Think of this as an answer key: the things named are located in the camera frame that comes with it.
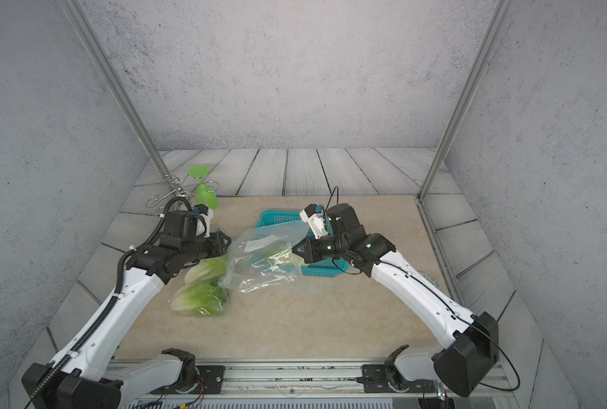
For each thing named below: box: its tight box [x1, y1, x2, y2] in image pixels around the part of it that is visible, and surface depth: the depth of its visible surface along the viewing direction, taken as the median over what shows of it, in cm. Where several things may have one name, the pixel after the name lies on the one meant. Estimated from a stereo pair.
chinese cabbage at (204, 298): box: [170, 281, 230, 317], surface depth 82 cm
